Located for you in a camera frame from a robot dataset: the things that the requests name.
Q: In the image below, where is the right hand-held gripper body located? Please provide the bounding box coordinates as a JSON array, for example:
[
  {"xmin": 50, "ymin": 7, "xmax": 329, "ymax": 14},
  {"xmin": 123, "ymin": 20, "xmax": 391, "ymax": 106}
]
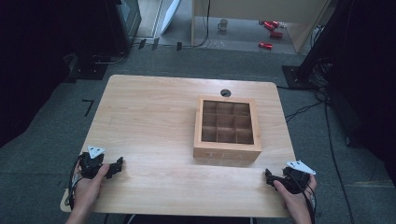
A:
[{"xmin": 280, "ymin": 160, "xmax": 317, "ymax": 195}]

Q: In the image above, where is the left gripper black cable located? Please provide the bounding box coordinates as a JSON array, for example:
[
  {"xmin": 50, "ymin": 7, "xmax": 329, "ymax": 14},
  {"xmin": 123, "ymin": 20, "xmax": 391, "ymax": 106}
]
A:
[{"xmin": 67, "ymin": 153, "xmax": 86, "ymax": 211}]

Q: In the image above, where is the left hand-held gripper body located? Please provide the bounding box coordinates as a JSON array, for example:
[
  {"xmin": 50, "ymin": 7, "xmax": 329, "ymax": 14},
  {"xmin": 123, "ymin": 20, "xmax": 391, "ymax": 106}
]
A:
[{"xmin": 78, "ymin": 145, "xmax": 108, "ymax": 180}]

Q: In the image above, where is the black flat stand base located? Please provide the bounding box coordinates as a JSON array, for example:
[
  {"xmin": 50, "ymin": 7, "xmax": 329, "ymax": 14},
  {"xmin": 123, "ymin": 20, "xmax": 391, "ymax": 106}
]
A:
[{"xmin": 64, "ymin": 52, "xmax": 110, "ymax": 82}]

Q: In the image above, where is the long black floor cable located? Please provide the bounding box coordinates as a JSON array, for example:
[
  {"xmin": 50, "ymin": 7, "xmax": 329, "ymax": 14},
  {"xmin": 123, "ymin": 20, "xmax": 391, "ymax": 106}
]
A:
[{"xmin": 322, "ymin": 98, "xmax": 357, "ymax": 224}]

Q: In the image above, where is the person's right hand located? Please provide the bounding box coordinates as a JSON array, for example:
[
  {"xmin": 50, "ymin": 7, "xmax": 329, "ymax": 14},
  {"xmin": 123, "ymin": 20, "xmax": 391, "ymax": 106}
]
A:
[{"xmin": 273, "ymin": 174, "xmax": 318, "ymax": 217}]

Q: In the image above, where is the black cabinet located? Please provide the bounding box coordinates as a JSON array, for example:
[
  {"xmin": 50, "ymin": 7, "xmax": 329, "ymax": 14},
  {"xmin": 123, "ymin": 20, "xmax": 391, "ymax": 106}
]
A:
[{"xmin": 104, "ymin": 0, "xmax": 143, "ymax": 54}]

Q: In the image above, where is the white board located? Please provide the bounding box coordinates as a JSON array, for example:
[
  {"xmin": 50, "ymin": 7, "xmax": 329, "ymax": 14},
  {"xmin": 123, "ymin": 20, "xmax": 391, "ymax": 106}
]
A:
[{"xmin": 160, "ymin": 0, "xmax": 182, "ymax": 35}]

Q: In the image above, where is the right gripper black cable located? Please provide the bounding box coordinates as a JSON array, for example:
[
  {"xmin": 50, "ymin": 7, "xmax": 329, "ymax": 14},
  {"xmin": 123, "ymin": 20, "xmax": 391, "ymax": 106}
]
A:
[{"xmin": 290, "ymin": 175, "xmax": 318, "ymax": 224}]

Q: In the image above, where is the hanging black cable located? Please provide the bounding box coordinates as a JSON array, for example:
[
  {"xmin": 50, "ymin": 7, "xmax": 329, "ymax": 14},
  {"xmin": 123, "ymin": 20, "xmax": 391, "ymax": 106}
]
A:
[{"xmin": 183, "ymin": 0, "xmax": 212, "ymax": 49}]

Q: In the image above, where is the tangled black cable bundle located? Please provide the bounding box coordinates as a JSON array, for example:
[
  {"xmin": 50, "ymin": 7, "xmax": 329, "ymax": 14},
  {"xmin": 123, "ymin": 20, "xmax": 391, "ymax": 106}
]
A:
[{"xmin": 307, "ymin": 57, "xmax": 332, "ymax": 101}]

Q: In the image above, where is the person's left hand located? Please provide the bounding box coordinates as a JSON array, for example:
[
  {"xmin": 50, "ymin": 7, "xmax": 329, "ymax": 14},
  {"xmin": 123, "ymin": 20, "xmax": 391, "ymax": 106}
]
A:
[{"xmin": 72, "ymin": 163, "xmax": 111, "ymax": 215}]

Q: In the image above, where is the wooden compartment tea box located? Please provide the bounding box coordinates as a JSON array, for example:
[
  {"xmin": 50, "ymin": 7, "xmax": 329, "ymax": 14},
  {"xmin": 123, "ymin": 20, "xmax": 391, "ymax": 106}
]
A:
[{"xmin": 192, "ymin": 95, "xmax": 263, "ymax": 163}]

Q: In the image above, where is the light wooden desk frame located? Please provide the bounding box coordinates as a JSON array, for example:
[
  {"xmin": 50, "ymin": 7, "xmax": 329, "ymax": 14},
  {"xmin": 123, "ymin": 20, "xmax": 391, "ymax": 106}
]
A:
[{"xmin": 191, "ymin": 0, "xmax": 332, "ymax": 54}]

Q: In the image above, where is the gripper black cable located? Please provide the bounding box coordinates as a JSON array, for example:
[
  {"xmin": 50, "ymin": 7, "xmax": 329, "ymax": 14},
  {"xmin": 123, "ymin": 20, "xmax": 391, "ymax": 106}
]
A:
[
  {"xmin": 67, "ymin": 153, "xmax": 86, "ymax": 211},
  {"xmin": 290, "ymin": 175, "xmax": 318, "ymax": 224}
]

